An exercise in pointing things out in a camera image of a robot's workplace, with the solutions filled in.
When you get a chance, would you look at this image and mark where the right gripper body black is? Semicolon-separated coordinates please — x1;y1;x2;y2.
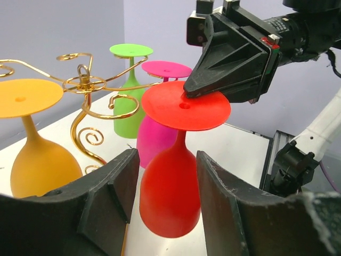
214;5;281;103

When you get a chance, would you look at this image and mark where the green wine glass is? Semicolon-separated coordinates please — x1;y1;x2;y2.
109;43;154;139

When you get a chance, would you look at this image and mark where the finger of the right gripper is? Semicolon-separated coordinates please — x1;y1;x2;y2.
183;14;268;98
213;77;262;103

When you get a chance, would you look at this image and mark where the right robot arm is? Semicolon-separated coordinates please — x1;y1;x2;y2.
184;1;340;197

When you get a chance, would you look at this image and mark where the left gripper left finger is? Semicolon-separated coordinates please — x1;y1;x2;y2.
1;148;140;255

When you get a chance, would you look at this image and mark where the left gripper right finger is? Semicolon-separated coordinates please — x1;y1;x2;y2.
197;151;340;255

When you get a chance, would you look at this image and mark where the orange wine glass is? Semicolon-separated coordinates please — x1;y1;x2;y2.
1;78;83;198

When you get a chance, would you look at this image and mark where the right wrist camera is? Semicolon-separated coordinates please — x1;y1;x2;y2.
186;0;214;47

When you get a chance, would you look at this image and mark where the gold wire glass rack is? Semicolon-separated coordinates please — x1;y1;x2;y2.
1;53;159;166

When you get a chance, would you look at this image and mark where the magenta wine glass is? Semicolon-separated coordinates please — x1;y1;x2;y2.
136;60;192;168

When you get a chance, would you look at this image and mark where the red wine glass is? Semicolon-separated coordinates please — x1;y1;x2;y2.
139;81;231;238

